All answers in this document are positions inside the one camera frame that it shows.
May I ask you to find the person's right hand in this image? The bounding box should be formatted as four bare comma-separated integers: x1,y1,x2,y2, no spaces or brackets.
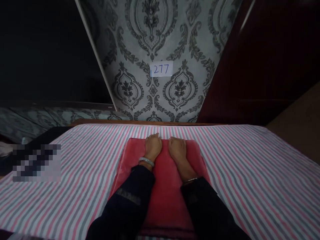
168,136,188,162

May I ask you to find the person's left hand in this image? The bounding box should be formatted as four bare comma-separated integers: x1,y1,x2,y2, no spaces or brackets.
144,133,163,160

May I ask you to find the red cloth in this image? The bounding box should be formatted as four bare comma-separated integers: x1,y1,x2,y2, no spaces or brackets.
108,137,208,240

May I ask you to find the pink grey striped bed sheet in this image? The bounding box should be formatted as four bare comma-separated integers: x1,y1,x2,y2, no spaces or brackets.
0,123,320,240

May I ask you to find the white paper label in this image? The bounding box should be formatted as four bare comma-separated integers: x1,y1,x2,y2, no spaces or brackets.
151,60,174,77

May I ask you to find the dark brown wooden wardrobe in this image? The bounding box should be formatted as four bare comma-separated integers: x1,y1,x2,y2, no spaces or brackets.
197,0,320,125

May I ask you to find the wooden bed frame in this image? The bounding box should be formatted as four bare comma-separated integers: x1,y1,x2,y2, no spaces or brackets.
69,118,267,126

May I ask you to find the dark panel with white frame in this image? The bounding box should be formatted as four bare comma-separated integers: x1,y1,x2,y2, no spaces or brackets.
0,0,118,112

